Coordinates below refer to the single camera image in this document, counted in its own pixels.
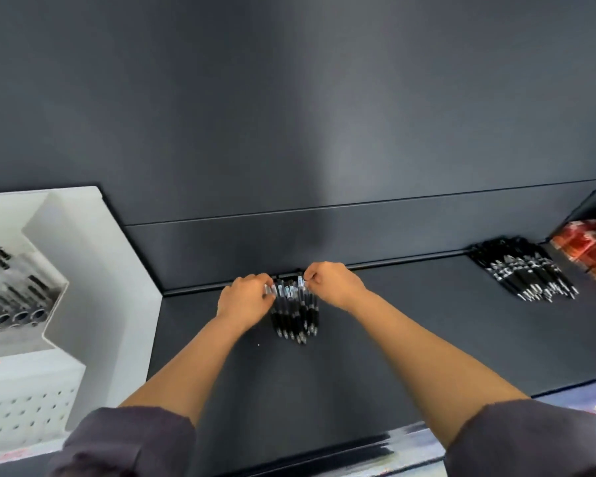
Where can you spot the person's left hand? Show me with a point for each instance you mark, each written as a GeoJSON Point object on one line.
{"type": "Point", "coordinates": [246, 303]}

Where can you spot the person's right hand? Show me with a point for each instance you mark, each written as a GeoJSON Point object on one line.
{"type": "Point", "coordinates": [337, 285]}

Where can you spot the row of clear-barrel pens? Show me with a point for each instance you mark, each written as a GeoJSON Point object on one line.
{"type": "Point", "coordinates": [293, 312]}

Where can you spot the white tiered pen holder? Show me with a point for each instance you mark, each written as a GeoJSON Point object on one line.
{"type": "Point", "coordinates": [109, 283]}

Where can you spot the aligned bundle of black pens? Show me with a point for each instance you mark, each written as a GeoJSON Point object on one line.
{"type": "Point", "coordinates": [521, 270]}

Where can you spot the clear-barrel pen group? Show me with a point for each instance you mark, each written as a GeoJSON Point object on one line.
{"type": "Point", "coordinates": [20, 303]}

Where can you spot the person's left forearm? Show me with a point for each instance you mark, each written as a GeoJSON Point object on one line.
{"type": "Point", "coordinates": [188, 372]}

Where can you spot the person's right forearm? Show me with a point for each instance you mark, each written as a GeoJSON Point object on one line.
{"type": "Point", "coordinates": [432, 367]}

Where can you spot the dark grey shelf unit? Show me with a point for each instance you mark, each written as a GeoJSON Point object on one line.
{"type": "Point", "coordinates": [303, 119]}

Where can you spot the grey left sleeve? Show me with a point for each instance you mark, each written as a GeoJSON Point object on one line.
{"type": "Point", "coordinates": [124, 442]}

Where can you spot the grey sleeve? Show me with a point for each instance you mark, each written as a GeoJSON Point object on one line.
{"type": "Point", "coordinates": [526, 439]}
{"type": "Point", "coordinates": [124, 442]}

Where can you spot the grey right sleeve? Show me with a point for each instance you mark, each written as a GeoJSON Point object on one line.
{"type": "Point", "coordinates": [526, 439]}

